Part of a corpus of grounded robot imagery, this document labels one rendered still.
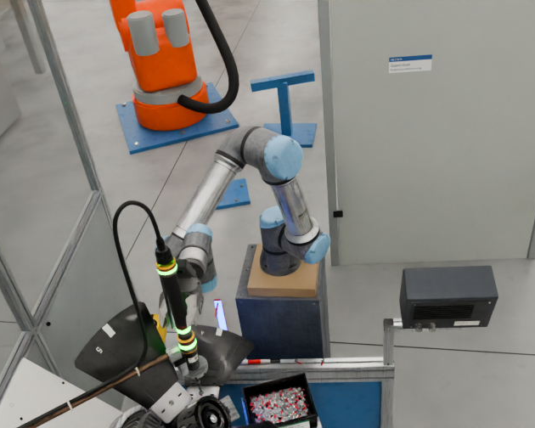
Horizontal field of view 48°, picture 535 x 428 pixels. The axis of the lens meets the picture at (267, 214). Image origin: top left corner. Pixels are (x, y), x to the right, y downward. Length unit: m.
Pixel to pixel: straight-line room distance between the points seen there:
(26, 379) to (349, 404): 1.16
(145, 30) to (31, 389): 3.66
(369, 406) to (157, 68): 3.54
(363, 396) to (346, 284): 1.43
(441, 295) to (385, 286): 1.78
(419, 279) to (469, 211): 1.76
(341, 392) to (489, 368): 1.20
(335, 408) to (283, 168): 1.01
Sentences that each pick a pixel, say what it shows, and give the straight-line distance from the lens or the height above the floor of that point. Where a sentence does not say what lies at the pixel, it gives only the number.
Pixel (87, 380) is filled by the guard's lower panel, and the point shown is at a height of 0.48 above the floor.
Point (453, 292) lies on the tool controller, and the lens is 1.84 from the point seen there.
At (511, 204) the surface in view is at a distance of 3.61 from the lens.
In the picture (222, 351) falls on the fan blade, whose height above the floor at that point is 1.17.
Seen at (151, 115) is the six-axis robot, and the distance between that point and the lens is 5.28.
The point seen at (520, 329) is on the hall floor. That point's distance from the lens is 3.48.
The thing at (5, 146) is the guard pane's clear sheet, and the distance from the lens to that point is 2.23.
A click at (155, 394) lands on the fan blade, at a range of 1.60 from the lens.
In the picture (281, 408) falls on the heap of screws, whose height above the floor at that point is 0.85.
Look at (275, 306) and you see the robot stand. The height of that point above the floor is 0.96.
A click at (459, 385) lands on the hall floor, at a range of 3.18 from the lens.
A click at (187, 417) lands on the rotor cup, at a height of 1.25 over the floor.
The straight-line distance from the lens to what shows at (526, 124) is 3.34.
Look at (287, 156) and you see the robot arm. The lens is 1.69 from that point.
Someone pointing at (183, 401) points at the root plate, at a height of 1.24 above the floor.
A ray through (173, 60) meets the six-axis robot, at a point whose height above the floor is 0.62.
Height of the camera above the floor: 2.52
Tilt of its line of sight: 37 degrees down
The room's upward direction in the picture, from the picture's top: 7 degrees counter-clockwise
